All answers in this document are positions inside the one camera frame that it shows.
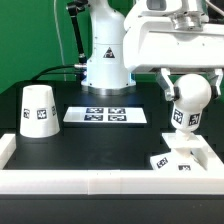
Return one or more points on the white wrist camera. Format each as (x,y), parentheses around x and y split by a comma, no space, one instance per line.
(172,8)

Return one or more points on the white lamp base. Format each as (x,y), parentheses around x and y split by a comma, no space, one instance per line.
(188,152)

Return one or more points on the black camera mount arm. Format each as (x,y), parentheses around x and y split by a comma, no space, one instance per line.
(74,8)

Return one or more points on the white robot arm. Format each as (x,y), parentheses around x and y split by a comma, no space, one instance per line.
(106,72)

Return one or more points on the white U-shaped wall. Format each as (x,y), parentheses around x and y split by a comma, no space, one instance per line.
(87,182)

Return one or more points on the white lamp shade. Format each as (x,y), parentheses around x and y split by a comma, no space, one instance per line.
(38,112)

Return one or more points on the white lamp bulb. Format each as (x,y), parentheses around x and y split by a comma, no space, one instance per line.
(194,96)

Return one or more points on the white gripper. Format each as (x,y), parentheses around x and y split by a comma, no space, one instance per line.
(151,42)

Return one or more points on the white marker plate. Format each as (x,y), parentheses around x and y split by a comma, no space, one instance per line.
(130,115)

